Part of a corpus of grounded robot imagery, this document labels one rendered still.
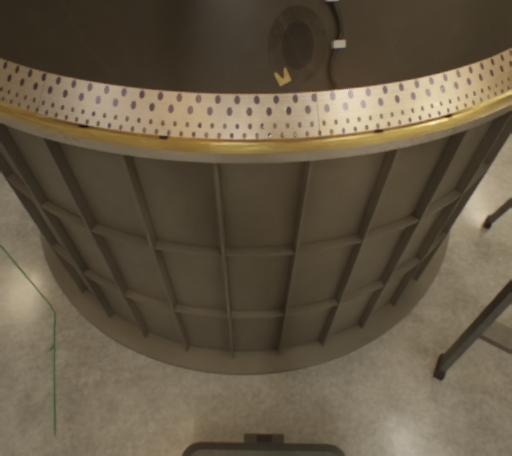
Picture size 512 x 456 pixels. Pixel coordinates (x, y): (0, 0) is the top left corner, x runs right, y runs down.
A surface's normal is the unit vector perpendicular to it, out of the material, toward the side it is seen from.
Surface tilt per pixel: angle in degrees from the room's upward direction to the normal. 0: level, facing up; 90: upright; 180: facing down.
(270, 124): 43
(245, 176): 90
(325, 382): 0
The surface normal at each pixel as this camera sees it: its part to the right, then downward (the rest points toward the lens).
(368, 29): 0.22, 0.33
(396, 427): 0.01, -0.66
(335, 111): 0.13, 0.02
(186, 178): -0.11, 0.74
